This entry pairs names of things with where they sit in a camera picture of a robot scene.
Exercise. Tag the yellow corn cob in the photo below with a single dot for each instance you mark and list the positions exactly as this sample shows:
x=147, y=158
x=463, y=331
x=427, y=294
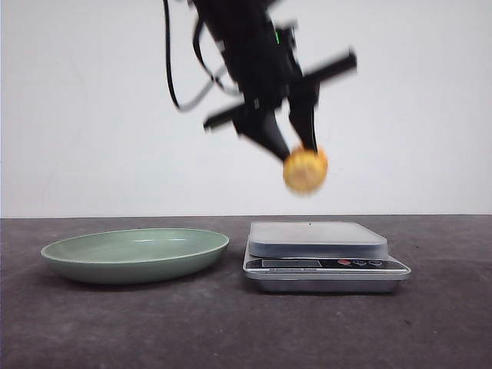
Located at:
x=305, y=170

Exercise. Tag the silver digital kitchen scale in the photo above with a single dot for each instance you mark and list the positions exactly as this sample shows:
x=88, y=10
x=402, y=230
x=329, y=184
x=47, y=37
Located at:
x=320, y=257

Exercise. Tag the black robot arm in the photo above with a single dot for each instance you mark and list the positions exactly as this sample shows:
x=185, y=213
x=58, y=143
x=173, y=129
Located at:
x=234, y=21

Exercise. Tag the green oval plate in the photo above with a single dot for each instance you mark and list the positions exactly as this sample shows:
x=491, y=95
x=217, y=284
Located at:
x=135, y=256

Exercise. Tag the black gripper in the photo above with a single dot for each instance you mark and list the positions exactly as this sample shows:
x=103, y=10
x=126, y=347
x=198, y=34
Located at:
x=267, y=72

